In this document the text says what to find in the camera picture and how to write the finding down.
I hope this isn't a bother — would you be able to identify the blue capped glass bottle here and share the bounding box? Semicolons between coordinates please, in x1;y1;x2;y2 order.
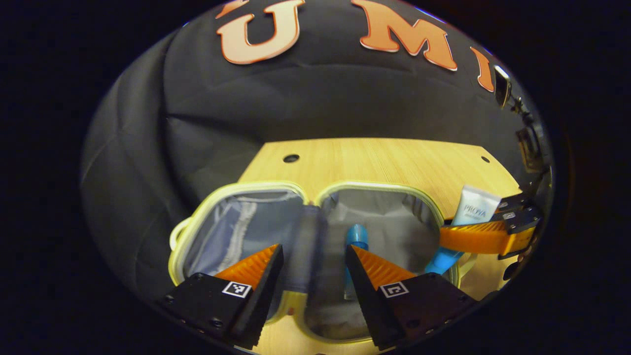
344;224;369;300

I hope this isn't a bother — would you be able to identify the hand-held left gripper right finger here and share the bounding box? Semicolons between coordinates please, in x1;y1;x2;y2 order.
345;244;479;351

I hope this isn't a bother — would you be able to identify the white blue squeeze tube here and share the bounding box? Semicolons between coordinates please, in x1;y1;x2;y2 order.
425;185;502;275

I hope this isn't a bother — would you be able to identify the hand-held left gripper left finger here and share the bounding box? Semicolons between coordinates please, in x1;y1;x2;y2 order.
158;243;285;350

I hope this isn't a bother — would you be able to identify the black backdrop cloth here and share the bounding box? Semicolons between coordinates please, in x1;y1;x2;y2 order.
80;0;548;306

